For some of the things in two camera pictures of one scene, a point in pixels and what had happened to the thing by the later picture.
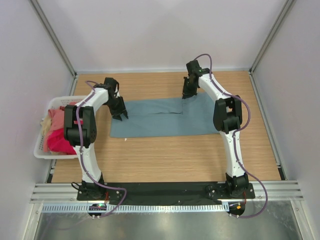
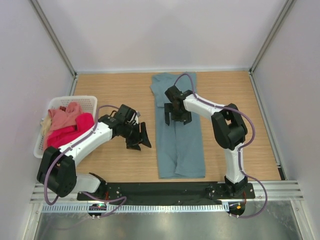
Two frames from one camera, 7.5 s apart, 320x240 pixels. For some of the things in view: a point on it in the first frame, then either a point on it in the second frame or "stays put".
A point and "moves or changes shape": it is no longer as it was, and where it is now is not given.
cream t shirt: [45, 125] stays put
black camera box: [193, 67] to [173, 92]
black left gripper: [116, 114] to [133, 143]
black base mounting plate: [166, 191] stays put
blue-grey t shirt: [193, 114] moves or changes shape
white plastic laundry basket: [54, 102] stays put
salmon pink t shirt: [57, 117] stays put
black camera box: [113, 84] to [126, 114]
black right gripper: [186, 93] to [169, 107]
